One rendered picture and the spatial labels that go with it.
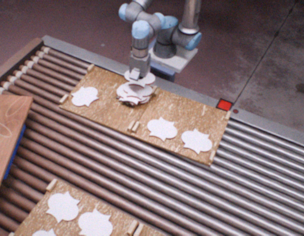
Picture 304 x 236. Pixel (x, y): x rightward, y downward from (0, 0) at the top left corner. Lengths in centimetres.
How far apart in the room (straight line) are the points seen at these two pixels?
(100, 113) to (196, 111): 49
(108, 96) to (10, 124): 52
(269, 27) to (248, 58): 66
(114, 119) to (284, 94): 208
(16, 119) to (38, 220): 48
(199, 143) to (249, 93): 175
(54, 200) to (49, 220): 8
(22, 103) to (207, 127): 91
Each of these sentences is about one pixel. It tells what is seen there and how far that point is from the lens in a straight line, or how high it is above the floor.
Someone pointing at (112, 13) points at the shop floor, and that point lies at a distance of 412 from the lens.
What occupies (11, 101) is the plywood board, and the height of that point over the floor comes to 104.
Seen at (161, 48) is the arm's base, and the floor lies 96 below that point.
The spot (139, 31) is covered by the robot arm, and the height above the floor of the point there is 139.
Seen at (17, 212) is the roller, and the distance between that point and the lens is 154.
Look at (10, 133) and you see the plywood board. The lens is 162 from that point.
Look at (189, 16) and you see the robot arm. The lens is 188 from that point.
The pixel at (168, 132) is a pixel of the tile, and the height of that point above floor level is 95.
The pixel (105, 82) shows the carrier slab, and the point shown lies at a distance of 189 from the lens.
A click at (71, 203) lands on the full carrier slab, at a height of 95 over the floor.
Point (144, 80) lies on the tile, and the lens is 167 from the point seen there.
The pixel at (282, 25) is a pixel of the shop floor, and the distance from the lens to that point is 432.
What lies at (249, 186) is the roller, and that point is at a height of 91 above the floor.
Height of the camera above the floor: 226
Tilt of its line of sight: 50 degrees down
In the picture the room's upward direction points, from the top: 3 degrees clockwise
